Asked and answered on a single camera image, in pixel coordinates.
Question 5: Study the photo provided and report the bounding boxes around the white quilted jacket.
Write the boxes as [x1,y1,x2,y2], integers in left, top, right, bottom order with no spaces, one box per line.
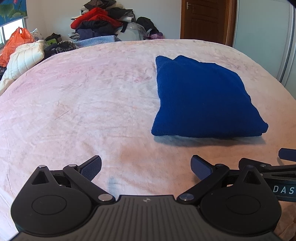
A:
[0,40,46,96]

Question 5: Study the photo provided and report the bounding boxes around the floral print window blind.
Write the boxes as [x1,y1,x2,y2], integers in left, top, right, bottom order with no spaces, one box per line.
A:
[0,0,28,26]

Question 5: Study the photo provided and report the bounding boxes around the brown wooden door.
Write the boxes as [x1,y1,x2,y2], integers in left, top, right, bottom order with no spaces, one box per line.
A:
[180,0,238,47]

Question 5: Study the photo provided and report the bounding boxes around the blue knitted sweater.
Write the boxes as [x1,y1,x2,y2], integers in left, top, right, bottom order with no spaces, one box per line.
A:
[151,55,269,139]

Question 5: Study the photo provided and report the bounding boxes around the orange plastic bag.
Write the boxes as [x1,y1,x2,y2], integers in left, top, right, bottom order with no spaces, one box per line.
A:
[0,27,35,68]

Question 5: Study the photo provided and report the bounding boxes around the pink blanket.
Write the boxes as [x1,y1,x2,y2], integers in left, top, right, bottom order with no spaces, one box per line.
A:
[0,38,296,241]

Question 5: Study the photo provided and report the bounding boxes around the leopard print cloth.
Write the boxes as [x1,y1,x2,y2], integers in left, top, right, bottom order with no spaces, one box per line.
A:
[57,40,76,53]

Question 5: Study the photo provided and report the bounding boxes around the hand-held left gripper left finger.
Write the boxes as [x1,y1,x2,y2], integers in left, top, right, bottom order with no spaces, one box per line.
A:
[31,155,115,205]

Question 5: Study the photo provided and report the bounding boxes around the navy garment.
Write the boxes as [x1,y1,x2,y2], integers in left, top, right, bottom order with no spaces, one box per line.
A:
[77,22,117,39]

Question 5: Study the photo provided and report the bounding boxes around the glass wardrobe sliding door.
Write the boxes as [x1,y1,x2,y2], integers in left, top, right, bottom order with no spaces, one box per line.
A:
[232,0,296,90]

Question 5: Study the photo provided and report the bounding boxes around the light blue knitted cloth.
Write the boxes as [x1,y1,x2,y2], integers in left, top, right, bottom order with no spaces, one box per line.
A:
[75,35,122,49]

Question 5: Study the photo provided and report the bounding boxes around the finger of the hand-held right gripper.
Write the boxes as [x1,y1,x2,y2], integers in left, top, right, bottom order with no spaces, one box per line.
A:
[278,148,296,162]
[238,158,296,179]

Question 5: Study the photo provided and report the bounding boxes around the green and black bag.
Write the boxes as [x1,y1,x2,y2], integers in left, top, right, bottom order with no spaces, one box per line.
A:
[45,33,62,46]

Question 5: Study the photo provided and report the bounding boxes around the pile of dark clothes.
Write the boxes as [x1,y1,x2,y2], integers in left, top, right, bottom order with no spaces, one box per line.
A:
[80,0,136,24]

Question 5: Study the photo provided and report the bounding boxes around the clear plastic bag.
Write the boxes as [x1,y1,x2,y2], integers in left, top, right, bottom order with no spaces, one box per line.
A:
[126,22,147,41]

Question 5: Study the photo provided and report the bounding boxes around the white floral cloth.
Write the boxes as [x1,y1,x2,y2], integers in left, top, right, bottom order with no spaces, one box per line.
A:
[30,29,43,42]

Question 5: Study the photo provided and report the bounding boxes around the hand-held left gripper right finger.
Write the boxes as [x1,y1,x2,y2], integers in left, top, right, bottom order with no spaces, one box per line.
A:
[178,155,263,205]

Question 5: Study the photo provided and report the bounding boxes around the window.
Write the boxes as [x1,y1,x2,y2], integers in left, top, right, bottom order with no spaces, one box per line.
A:
[0,18,26,45]

